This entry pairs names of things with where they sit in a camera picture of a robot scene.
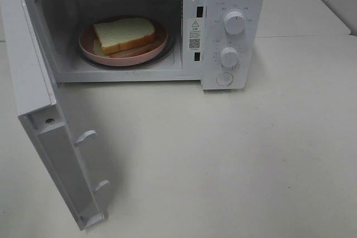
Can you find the round door release button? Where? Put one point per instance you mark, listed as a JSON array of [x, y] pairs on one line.
[[224, 79]]

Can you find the pink round plate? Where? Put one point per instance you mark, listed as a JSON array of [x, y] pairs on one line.
[[89, 32]]

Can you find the white upper power knob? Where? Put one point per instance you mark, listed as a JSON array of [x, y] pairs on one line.
[[234, 21]]

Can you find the warning sticker with QR code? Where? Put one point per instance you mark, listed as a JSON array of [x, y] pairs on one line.
[[195, 29]]

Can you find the white microwave oven body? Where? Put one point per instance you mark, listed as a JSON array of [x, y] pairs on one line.
[[66, 19]]

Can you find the white bread sandwich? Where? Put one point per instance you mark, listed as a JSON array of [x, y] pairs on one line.
[[124, 34]]

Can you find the white microwave door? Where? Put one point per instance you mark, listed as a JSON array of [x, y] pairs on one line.
[[41, 111]]

